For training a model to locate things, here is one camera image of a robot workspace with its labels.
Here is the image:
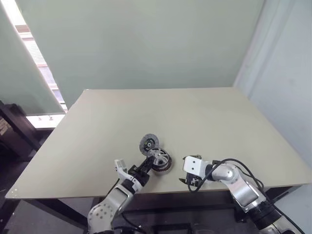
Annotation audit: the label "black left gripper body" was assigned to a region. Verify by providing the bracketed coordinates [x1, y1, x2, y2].
[127, 165, 150, 182]

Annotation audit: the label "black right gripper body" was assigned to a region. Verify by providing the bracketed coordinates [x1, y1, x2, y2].
[185, 172, 204, 187]

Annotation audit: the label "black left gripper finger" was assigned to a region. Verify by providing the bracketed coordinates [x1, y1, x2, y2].
[139, 156, 154, 172]
[145, 161, 157, 176]

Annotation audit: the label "grey motor stator housing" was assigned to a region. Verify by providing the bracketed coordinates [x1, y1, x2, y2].
[152, 156, 175, 176]

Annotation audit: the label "black rotor ring silver spokes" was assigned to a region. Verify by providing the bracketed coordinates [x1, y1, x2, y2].
[147, 148, 171, 169]

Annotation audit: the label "grey round metal disc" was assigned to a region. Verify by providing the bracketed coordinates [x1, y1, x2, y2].
[139, 132, 160, 157]

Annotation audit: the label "bright window with blinds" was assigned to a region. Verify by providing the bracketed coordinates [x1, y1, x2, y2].
[13, 23, 68, 129]

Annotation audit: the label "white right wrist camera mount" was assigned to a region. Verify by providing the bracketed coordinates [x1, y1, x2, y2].
[182, 156, 208, 177]

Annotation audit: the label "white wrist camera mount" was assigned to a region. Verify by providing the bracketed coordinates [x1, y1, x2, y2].
[182, 156, 208, 177]
[113, 159, 135, 182]

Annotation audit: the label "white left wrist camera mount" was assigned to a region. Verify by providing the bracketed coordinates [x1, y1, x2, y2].
[113, 159, 135, 182]

